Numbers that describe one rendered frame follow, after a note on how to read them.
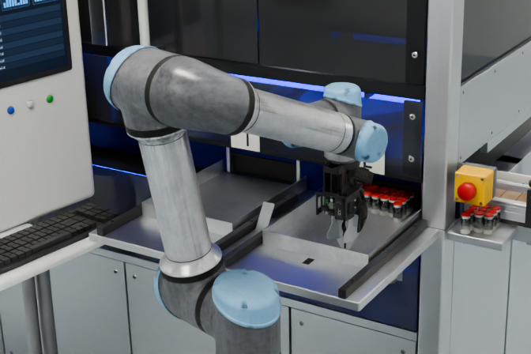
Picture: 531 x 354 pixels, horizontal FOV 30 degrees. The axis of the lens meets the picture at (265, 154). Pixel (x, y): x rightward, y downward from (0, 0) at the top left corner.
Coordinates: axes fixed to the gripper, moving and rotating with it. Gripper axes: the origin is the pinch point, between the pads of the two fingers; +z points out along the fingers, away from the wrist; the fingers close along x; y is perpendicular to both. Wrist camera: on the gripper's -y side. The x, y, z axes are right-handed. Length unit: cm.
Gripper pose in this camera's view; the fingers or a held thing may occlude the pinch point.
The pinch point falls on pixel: (347, 243)
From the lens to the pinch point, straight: 212.1
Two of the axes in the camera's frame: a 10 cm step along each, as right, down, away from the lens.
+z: 0.3, 9.4, 3.3
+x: 8.5, 1.6, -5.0
